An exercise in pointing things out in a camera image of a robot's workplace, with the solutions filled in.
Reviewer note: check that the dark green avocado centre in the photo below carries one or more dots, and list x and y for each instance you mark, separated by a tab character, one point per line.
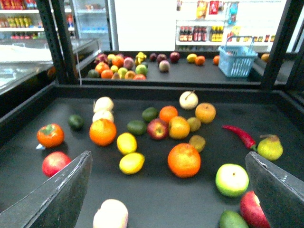
137	127

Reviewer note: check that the red apple left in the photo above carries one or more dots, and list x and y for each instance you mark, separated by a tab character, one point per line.
54	163

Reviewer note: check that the red yellow apple centre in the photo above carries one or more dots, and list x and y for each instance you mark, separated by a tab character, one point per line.
158	129

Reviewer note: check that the small orange tangerine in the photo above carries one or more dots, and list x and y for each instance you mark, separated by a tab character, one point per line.
167	113

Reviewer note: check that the large orange left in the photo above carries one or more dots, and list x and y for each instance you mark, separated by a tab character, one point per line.
102	132

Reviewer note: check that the large orange front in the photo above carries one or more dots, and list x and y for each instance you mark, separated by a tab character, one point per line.
184	160

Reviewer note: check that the large orange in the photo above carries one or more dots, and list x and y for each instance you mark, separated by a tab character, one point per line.
102	132
184	160

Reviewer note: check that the yellow-green pear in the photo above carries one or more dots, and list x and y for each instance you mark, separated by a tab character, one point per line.
270	147

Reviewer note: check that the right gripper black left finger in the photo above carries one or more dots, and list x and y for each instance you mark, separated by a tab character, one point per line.
56	203

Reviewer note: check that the green avocado front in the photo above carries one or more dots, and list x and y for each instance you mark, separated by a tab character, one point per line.
231	219

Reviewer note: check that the red peach half front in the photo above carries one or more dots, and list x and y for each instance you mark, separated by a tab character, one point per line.
252	212

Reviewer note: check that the yellow orange fruit centre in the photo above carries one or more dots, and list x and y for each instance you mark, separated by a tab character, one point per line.
179	128

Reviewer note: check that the red persimmon with leaf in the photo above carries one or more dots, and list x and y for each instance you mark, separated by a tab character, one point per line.
50	135

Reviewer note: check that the brown kiwi front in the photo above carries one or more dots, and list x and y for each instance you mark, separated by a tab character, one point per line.
198	142

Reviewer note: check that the red chili pepper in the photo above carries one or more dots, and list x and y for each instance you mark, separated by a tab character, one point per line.
245	137

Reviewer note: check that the white round pear with stem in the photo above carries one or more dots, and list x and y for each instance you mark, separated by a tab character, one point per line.
188	100

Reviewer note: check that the brown kiwi back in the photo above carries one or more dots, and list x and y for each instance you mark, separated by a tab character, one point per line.
194	123

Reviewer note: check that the yellow lemon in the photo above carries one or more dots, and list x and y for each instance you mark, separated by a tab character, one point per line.
131	163
126	143

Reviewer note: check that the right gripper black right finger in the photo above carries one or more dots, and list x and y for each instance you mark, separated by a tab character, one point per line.
281	194

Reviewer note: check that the green apple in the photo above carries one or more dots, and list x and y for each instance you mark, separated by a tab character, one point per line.
231	180

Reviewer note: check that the small blue basket far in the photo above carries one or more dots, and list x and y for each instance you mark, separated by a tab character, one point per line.
236	61

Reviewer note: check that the brown kiwi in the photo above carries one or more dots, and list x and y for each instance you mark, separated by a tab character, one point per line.
198	142
194	123

